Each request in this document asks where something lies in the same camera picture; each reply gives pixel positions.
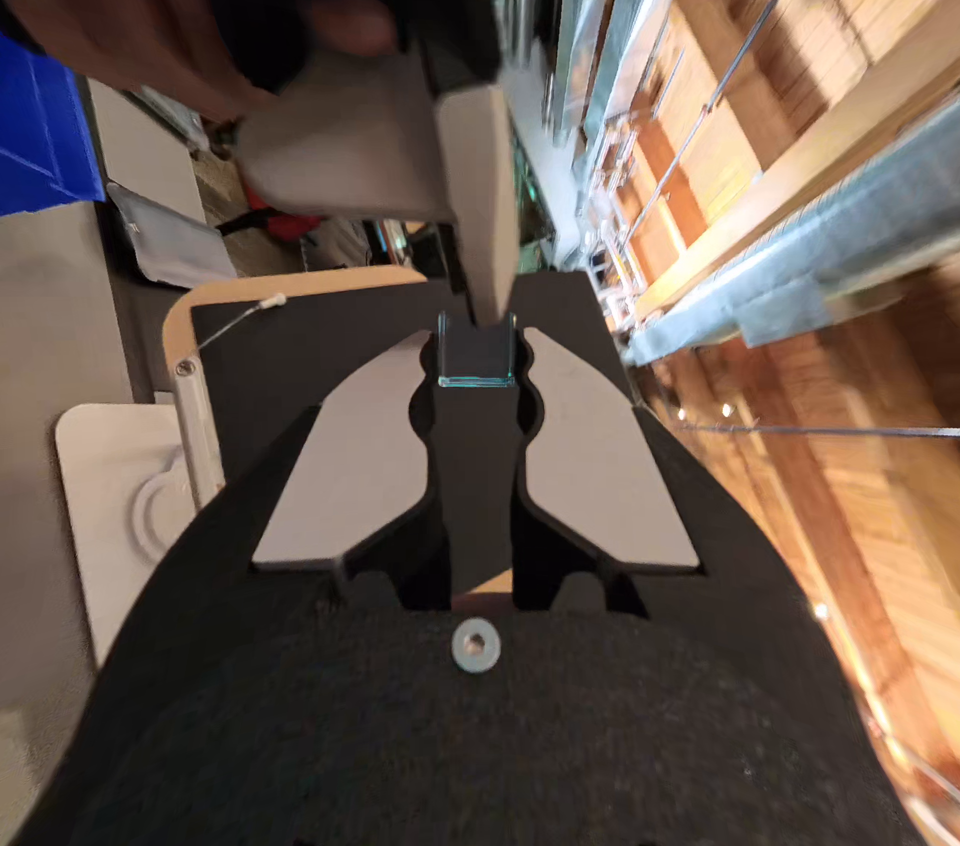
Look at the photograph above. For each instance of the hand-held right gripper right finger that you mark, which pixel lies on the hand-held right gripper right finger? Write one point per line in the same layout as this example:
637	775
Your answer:
600	471

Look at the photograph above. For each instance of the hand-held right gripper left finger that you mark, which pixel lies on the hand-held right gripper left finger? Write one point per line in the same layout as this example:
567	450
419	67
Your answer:
352	471

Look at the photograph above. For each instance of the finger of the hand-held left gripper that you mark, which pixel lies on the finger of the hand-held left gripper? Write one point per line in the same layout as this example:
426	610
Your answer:
484	200

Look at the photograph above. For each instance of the clear glass cube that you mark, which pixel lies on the clear glass cube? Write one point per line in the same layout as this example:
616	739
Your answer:
478	358

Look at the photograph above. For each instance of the blue plastic bin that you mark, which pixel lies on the blue plastic bin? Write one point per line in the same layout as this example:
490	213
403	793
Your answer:
37	133

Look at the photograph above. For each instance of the person's left forearm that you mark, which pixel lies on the person's left forearm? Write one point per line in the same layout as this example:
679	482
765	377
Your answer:
112	13

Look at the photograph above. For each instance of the wood-framed black board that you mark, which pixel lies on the wood-framed black board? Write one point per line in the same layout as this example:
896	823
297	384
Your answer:
300	351

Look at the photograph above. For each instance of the red bag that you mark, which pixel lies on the red bag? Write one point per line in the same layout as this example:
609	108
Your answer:
289	223

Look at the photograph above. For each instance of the dark flat mat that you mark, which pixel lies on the dark flat mat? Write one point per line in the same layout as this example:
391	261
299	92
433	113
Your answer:
172	245

